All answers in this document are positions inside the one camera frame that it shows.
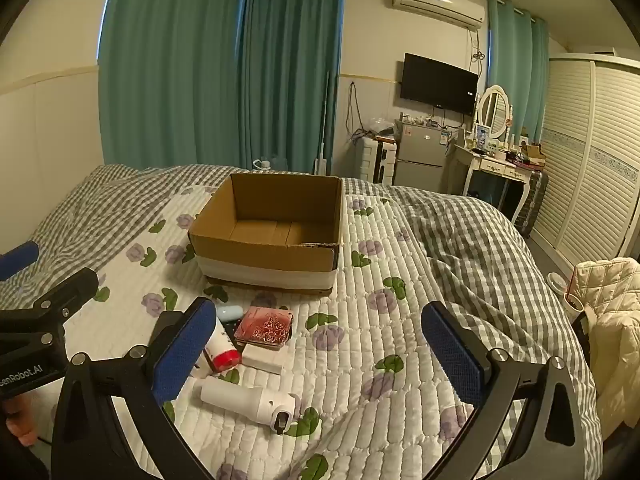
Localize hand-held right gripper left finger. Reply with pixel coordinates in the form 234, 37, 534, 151
50, 296, 218, 480

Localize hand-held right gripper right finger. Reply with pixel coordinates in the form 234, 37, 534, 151
421, 301, 588, 480

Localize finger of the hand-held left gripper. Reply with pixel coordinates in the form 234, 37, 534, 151
0, 267, 99, 352
0, 241, 40, 282

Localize white tube with red cap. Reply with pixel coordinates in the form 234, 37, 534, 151
192, 320, 244, 378

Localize black remote control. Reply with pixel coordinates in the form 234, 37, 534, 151
220, 319, 243, 346

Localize white handheld device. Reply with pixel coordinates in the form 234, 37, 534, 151
192, 377, 303, 435

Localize white box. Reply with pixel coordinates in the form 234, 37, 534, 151
235, 342, 293, 376

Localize pink clear box of rings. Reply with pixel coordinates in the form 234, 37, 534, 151
234, 307, 295, 347

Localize brown cardboard box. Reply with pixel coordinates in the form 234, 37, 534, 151
187, 173, 344, 296

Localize person's left hand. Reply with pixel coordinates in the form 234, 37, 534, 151
6, 392, 53, 447

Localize floral quilted bed cover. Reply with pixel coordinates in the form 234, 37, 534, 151
30, 180, 501, 480

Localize grey checked blanket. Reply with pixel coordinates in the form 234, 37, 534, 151
0, 162, 603, 480

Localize beige padded jacket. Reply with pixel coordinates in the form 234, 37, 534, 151
565, 256, 640, 441

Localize dark suitcase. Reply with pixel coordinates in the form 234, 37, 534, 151
517, 170, 549, 238

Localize white dressing table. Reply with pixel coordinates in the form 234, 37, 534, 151
454, 140, 536, 223

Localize silver fridge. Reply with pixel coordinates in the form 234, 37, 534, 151
392, 120, 451, 193

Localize white suitcase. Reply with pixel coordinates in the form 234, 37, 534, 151
361, 137, 398, 186

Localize white mop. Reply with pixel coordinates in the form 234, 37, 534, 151
314, 70, 333, 176

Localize clear plastic bag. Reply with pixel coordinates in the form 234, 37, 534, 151
367, 117, 398, 138

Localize white louvred wardrobe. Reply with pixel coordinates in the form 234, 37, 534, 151
530, 52, 640, 281

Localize wide teal curtain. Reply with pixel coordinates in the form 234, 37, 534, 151
97, 0, 248, 173

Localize white oval mirror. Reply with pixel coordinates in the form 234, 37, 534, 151
475, 85, 514, 141

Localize narrow teal curtain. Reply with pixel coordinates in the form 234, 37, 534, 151
487, 0, 550, 146

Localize white air conditioner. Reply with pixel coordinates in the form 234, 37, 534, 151
391, 0, 487, 28

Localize hanging black cables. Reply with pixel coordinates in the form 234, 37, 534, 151
347, 80, 366, 141

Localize black wall television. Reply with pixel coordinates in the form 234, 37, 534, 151
399, 52, 479, 116

